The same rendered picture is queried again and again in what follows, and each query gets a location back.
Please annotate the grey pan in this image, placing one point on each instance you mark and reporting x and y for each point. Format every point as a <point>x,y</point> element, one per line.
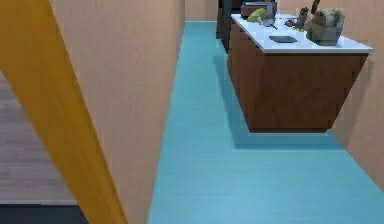
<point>269,22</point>

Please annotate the brown counter with white top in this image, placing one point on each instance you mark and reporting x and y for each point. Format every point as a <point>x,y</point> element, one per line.
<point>286,90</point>

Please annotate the green lettuce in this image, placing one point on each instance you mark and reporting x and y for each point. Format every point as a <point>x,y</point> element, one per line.
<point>257,15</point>

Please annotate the dark flat tablet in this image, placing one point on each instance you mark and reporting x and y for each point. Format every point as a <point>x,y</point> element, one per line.
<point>283,39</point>

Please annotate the black fridge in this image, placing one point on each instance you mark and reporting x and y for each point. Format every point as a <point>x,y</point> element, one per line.
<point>225,20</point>

